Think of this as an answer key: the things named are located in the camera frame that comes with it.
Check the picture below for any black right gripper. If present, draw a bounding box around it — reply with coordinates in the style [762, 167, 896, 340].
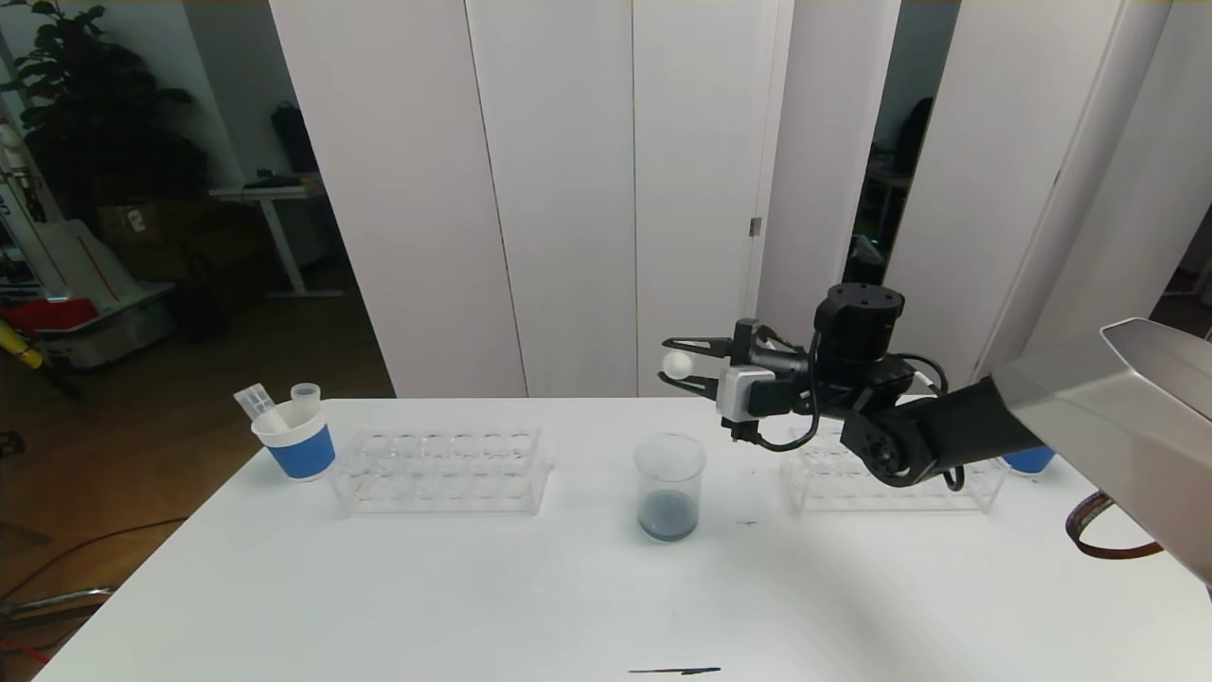
[657, 317, 811, 402]

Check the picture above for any test tube with red pigment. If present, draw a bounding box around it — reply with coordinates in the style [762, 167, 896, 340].
[234, 383, 291, 434]

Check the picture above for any clear glass beaker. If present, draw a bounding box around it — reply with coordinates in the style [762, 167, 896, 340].
[633, 433, 706, 545]

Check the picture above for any clear acrylic test tube rack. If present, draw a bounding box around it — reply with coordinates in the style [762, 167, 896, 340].
[781, 424, 1007, 514]
[331, 423, 552, 517]

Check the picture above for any blue and white cup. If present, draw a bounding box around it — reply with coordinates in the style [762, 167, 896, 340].
[252, 402, 338, 481]
[1002, 445, 1058, 475]

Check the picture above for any white standing desk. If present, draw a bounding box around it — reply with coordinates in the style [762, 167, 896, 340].
[210, 175, 344, 302]

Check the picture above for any black backpack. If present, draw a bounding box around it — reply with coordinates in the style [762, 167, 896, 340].
[273, 102, 319, 176]

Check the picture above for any black bin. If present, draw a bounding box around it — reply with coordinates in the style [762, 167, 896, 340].
[175, 284, 228, 344]

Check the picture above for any white machine base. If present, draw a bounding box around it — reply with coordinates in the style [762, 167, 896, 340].
[38, 284, 177, 370]

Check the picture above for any brown cardboard box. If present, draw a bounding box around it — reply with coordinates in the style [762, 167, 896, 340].
[95, 201, 169, 249]

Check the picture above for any white leaning board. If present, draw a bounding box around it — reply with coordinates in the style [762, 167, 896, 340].
[19, 220, 143, 304]

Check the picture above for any dark green potted plant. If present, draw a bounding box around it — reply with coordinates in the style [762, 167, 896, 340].
[0, 0, 211, 221]

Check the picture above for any yellow tool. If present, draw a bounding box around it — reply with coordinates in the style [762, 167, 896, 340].
[0, 320, 45, 372]

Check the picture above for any metal chair leg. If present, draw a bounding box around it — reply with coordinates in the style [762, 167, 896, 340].
[0, 585, 119, 626]

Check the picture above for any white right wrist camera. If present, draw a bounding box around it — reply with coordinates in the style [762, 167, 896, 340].
[717, 368, 777, 422]

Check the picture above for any black floor cable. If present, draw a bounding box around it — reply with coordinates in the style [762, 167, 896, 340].
[0, 516, 190, 607]

